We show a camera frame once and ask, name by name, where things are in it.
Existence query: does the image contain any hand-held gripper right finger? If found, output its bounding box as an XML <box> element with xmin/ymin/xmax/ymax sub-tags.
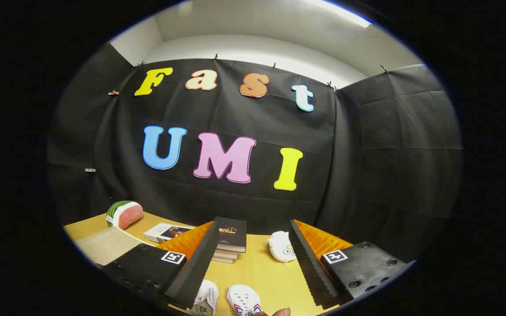
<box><xmin>289</xmin><ymin>219</ymin><xmax>417</xmax><ymax>309</ymax></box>

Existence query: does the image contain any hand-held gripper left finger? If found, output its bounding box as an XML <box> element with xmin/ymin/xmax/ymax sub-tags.
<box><xmin>101</xmin><ymin>221</ymin><xmax>221</xmax><ymax>309</ymax></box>

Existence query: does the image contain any white canvas shoe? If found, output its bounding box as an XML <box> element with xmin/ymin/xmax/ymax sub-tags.
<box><xmin>227</xmin><ymin>284</ymin><xmax>262</xmax><ymax>316</ymax></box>
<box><xmin>187</xmin><ymin>280</ymin><xmax>219</xmax><ymax>316</ymax></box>

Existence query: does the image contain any beige fabric storage box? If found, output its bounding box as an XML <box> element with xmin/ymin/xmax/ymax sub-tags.
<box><xmin>76</xmin><ymin>227</ymin><xmax>144</xmax><ymax>266</ymax></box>

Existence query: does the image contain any white plush toy with eyes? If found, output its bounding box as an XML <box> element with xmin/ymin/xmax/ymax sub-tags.
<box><xmin>265</xmin><ymin>231</ymin><xmax>296</xmax><ymax>264</ymax></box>

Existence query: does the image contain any white cover book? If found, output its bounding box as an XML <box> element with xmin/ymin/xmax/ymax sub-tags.
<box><xmin>144</xmin><ymin>223</ymin><xmax>195</xmax><ymax>244</ymax></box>

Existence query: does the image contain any dark cover book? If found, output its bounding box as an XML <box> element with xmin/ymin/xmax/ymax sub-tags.
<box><xmin>213</xmin><ymin>216</ymin><xmax>248</xmax><ymax>254</ymax></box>

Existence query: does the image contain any watermelon slice plush toy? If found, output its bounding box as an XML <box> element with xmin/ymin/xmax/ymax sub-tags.
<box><xmin>106</xmin><ymin>201</ymin><xmax>144</xmax><ymax>230</ymax></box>

